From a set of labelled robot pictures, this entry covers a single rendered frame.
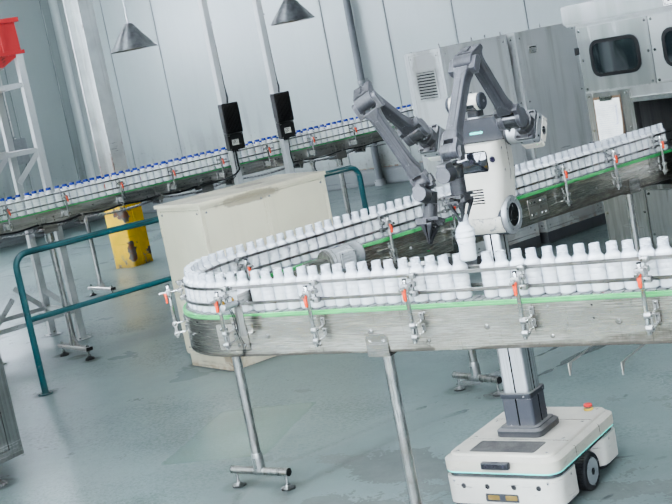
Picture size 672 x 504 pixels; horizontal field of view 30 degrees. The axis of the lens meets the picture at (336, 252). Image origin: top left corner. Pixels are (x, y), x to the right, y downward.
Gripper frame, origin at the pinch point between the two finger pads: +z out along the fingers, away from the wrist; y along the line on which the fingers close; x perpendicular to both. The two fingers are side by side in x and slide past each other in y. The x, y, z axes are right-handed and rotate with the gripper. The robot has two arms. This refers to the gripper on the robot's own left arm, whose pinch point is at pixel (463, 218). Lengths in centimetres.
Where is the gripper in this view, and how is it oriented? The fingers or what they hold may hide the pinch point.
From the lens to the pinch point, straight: 452.7
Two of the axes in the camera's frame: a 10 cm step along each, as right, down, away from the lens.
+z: 1.8, 9.7, 1.4
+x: -8.2, 0.7, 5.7
